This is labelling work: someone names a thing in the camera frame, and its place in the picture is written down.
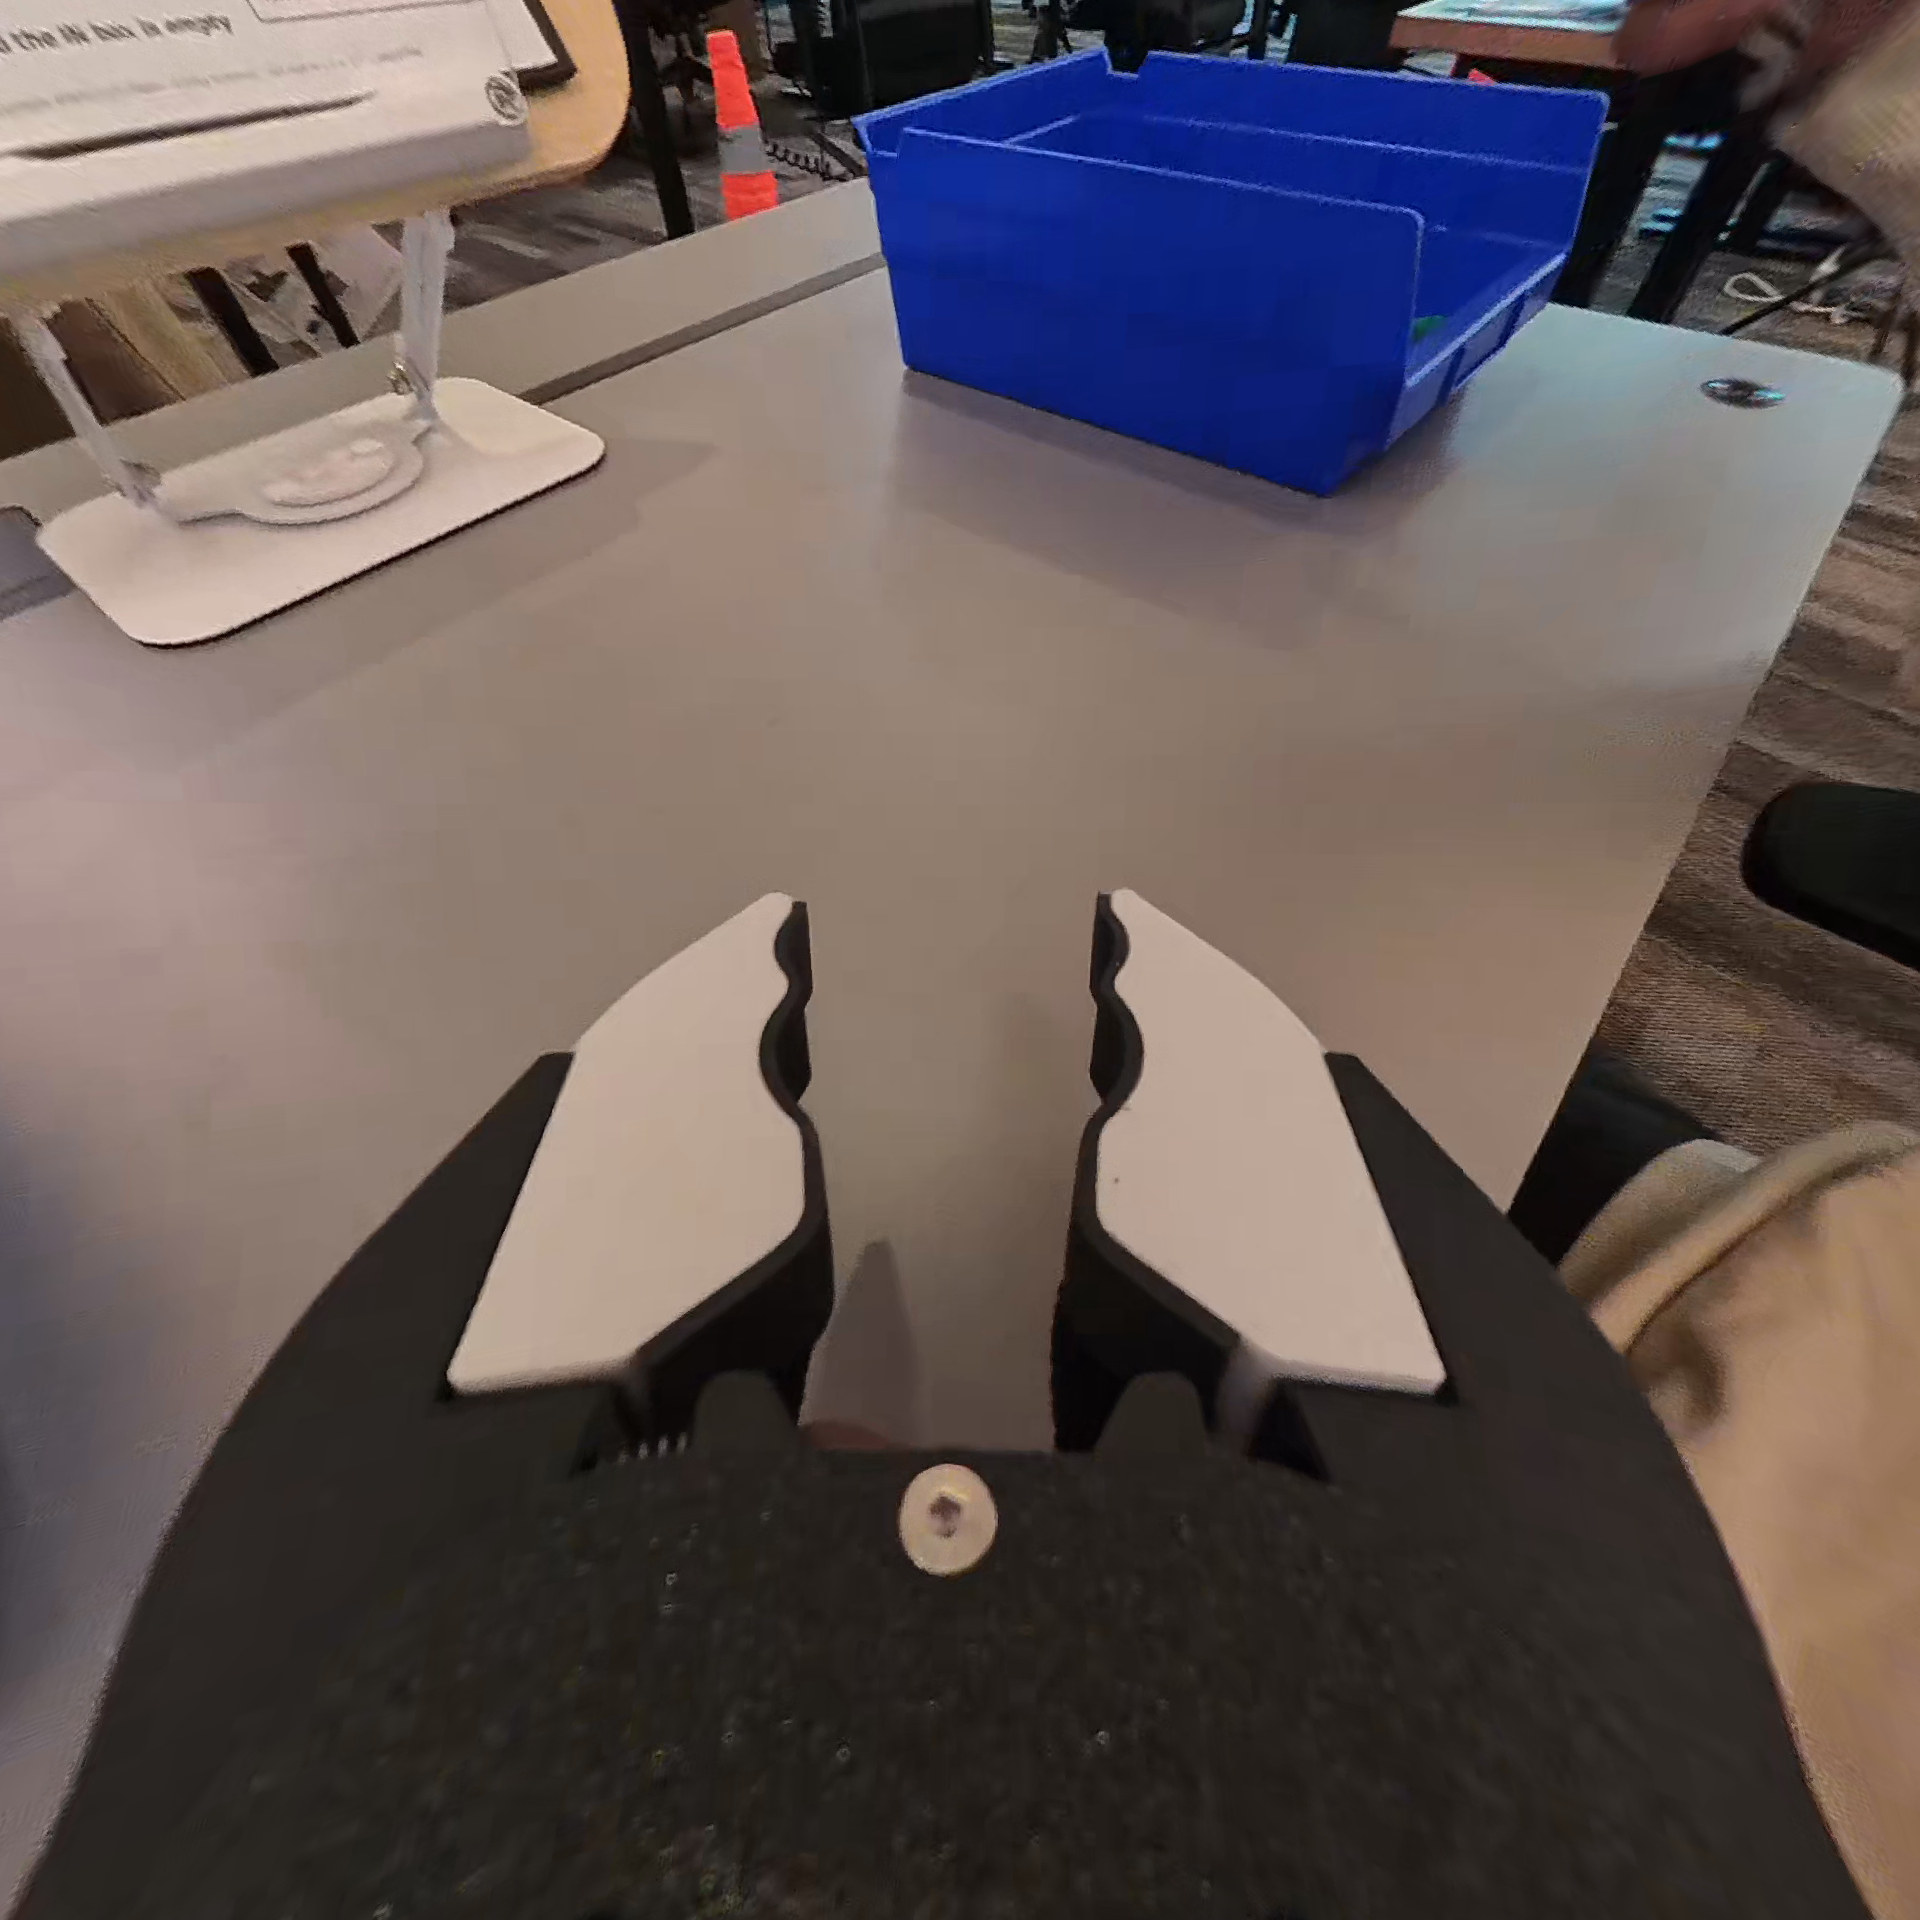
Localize wooden document stand white base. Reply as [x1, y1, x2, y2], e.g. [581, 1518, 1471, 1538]
[0, 0, 634, 648]

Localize wooden edged table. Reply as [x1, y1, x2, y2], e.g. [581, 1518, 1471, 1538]
[1388, 0, 1641, 70]

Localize black office chair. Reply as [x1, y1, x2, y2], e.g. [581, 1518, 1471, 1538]
[779, 0, 998, 115]

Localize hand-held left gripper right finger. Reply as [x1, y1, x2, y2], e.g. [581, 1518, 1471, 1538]
[1050, 888, 1451, 1454]

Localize person's cream sweater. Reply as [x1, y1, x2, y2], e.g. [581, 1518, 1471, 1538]
[1559, 1122, 1920, 1920]

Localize person's black trousers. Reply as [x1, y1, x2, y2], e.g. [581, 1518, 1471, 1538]
[1506, 1047, 1753, 1264]

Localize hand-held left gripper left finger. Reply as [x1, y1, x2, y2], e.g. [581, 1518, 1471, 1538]
[446, 890, 836, 1448]

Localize printed paper poster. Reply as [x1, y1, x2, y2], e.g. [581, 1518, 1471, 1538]
[225, 223, 409, 351]

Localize orange traffic cone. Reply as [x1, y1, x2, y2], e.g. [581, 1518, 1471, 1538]
[703, 29, 783, 223]

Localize printed instruction sheet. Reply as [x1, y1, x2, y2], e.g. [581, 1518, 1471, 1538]
[0, 0, 579, 118]

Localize person's right forearm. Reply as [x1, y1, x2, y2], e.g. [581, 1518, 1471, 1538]
[1767, 0, 1920, 231]

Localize blue plastic bin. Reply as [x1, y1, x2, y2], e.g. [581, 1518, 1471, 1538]
[852, 47, 1612, 498]

